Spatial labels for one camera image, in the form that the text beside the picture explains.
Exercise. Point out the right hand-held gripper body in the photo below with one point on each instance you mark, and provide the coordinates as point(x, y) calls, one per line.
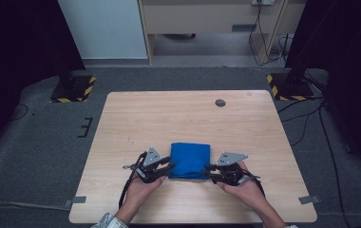
point(231, 158)

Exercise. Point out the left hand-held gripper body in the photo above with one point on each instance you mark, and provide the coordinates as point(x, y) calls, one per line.
point(151, 156)

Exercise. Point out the blue cloth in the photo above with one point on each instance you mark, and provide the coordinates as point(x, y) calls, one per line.
point(189, 158)

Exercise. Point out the person's left hand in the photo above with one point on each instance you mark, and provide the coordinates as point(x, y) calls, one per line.
point(142, 193)

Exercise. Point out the person's right hand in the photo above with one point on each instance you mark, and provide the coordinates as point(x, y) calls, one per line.
point(248, 191)

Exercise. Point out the grey round table grommet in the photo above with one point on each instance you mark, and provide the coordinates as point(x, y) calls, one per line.
point(220, 103)

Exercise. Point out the grey tape strip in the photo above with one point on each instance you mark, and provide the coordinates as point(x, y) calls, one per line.
point(308, 199)
point(77, 200)

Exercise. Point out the black stand base hazard stripes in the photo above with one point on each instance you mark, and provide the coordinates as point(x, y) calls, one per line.
point(74, 90)
point(291, 88)

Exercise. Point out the white panel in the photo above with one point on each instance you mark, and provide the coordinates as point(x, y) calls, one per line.
point(105, 28)

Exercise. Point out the light wooden cabinet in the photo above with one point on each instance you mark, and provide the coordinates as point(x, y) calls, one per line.
point(200, 15)

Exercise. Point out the white power strip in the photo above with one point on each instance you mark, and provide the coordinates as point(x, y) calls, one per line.
point(263, 2)

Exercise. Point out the black curtain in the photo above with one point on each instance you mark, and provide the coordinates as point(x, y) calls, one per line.
point(346, 47)
point(17, 47)

